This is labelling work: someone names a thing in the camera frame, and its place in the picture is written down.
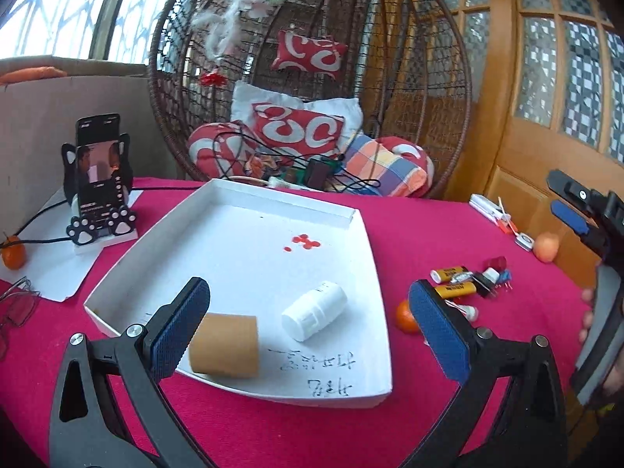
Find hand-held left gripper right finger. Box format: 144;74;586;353
402;279;569;468

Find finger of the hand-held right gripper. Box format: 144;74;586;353
546;169;611;260

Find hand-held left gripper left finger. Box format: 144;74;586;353
49;277;218;468

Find small white plastic piece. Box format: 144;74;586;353
446;301;479;323

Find small tangerine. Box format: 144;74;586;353
1;235;26;270
395;300;422;335

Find yellow battery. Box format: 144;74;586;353
430;264;469;284
434;282;477;300

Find small black switch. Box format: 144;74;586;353
472;270;499;299

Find white cardboard tray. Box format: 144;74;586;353
83;178;394;409

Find person's right hand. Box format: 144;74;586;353
578;287;597;346

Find peach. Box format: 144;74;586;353
532;232;560;264

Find tan tape roll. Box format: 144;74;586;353
188;313;259;379

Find wooden glazed door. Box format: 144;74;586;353
380;0;624;313

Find red tablecloth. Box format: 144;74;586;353
0;175;600;468

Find white pill bottle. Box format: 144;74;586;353
281;280;348;342

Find white paper sheet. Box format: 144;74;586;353
0;185;144;303

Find black cat phone stand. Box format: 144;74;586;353
61;133;140;255

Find eyeglasses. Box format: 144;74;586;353
0;275;42;356

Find round red patterned cushion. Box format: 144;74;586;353
385;137;436;191
188;122;259;181

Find black smartphone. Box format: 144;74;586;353
75;113;122;225

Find plaid cushion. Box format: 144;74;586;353
341;134;430;198

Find colourful crumpled cloth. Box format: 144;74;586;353
244;149;278;176

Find black power adapter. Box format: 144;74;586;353
305;158;332;188

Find brown wicker egg chair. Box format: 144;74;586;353
147;0;473;200

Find square red patterned cushion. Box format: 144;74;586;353
252;102;345;159

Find white pillow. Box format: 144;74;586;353
230;81;364;154

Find orange cloth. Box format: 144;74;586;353
0;66;67;85

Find small red patterned cushion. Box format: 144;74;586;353
270;29;348;81

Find white dreamcatcher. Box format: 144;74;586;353
191;0;296;66

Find window with metal grille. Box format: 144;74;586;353
0;0;206;64

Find black charging cable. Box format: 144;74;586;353
2;185;208;249

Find tangled black cables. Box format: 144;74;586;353
212;124;381;193

